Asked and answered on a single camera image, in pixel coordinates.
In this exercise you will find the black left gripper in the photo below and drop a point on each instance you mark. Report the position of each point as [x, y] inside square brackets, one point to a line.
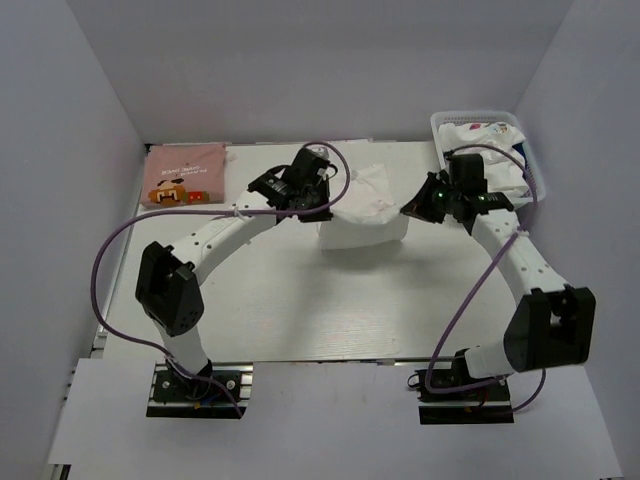
[319, 215]

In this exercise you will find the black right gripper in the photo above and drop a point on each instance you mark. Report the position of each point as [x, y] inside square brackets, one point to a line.
[419, 207]

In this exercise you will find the white t shirt robot print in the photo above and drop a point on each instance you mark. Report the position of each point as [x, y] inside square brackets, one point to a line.
[366, 216]

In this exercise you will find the white t shirt colourful print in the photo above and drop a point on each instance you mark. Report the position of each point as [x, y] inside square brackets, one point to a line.
[501, 173]

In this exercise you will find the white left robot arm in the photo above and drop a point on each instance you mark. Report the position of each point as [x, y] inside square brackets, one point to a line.
[170, 277]

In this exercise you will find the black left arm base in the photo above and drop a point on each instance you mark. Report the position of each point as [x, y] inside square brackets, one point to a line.
[171, 396]

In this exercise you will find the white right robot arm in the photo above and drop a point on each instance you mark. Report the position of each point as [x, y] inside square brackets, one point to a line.
[553, 321]

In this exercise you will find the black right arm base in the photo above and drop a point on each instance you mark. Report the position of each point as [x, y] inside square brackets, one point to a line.
[485, 406]

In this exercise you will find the blue t shirt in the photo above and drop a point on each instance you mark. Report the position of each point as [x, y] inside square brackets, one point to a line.
[519, 148]

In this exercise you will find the white plastic basket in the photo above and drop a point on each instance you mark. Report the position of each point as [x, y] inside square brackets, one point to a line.
[536, 187]

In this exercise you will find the folded pink t shirt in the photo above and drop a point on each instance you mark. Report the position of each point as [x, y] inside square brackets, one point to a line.
[178, 175]

